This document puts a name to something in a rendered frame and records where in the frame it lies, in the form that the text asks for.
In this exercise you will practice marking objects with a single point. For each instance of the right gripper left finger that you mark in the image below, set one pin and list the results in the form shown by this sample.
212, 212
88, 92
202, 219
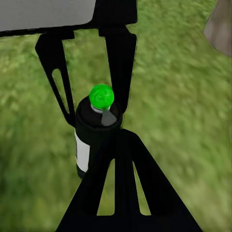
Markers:
81, 215

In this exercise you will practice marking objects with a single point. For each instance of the tree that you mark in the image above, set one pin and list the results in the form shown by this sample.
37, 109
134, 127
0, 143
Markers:
218, 28

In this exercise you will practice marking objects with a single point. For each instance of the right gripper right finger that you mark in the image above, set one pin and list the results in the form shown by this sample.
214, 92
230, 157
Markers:
168, 211

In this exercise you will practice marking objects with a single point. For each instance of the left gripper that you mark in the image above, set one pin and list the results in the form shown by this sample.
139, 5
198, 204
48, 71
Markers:
111, 18

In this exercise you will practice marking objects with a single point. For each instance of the pesticide atomizer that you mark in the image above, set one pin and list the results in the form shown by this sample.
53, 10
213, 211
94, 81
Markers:
97, 115

